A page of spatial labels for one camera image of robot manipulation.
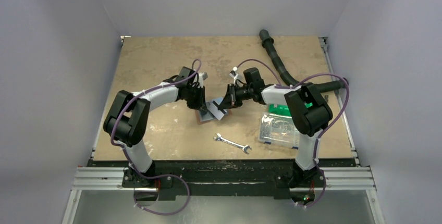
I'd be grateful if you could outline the brown leather card holder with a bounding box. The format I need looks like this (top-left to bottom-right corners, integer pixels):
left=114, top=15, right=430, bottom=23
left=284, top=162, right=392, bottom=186
left=195, top=97, right=231, bottom=124

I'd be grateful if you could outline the white card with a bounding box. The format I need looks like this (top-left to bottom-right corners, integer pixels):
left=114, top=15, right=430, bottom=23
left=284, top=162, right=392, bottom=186
left=211, top=97, right=231, bottom=121

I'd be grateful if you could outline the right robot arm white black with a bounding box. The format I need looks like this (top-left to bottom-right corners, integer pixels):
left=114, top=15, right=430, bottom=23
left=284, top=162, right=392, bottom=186
left=216, top=68, right=333, bottom=188

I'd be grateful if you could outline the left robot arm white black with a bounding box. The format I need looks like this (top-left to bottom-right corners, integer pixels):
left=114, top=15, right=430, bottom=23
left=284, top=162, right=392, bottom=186
left=103, top=67, right=207, bottom=187

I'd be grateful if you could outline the silver open-end wrench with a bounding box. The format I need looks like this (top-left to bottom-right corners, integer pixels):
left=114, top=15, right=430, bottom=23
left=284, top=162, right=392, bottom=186
left=213, top=133, right=252, bottom=155

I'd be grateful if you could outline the green plastic bin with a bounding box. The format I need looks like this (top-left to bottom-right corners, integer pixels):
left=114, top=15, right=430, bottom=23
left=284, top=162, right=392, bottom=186
left=268, top=104, right=291, bottom=117

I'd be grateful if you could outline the clear plastic screw box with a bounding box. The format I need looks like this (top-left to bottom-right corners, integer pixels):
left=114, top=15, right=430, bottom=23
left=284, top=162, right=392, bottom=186
left=258, top=113, right=299, bottom=150

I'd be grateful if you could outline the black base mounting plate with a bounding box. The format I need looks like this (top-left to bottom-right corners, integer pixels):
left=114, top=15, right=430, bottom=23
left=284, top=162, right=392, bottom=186
left=122, top=159, right=355, bottom=201

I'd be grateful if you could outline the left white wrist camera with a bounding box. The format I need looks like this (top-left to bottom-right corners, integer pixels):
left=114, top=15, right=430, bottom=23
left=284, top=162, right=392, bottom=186
left=197, top=72, right=208, bottom=83

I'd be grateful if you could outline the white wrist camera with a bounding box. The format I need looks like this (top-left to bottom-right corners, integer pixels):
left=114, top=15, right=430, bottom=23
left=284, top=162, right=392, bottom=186
left=197, top=72, right=208, bottom=83
left=229, top=67, right=241, bottom=84

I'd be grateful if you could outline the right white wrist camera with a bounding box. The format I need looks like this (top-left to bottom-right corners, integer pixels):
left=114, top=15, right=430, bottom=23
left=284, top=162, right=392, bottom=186
left=229, top=67, right=241, bottom=84

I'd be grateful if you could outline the black corrugated hose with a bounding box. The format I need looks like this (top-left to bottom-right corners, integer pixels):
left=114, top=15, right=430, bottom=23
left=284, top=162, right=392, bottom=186
left=259, top=29, right=349, bottom=94

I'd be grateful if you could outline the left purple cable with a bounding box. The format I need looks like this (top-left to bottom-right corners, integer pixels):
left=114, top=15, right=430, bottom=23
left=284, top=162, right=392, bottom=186
left=109, top=59, right=203, bottom=216

